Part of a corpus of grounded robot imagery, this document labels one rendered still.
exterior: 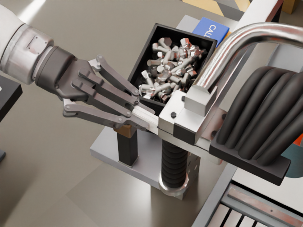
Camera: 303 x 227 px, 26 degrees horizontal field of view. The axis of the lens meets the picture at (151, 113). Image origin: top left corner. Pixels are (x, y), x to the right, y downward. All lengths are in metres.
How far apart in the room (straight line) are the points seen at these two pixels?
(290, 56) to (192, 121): 0.22
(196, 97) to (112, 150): 0.63
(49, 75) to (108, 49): 1.04
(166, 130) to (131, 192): 1.01
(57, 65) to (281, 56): 0.37
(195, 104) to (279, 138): 0.11
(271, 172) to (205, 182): 1.11
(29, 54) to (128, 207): 0.82
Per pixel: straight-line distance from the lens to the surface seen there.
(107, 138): 1.38
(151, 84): 1.31
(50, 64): 1.07
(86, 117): 1.08
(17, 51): 1.08
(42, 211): 1.82
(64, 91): 1.08
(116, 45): 2.11
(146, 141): 1.37
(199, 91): 0.76
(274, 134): 0.73
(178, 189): 0.96
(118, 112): 1.08
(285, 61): 0.92
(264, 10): 0.88
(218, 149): 0.75
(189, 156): 1.64
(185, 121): 0.76
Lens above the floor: 1.62
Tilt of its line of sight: 56 degrees down
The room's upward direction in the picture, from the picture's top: straight up
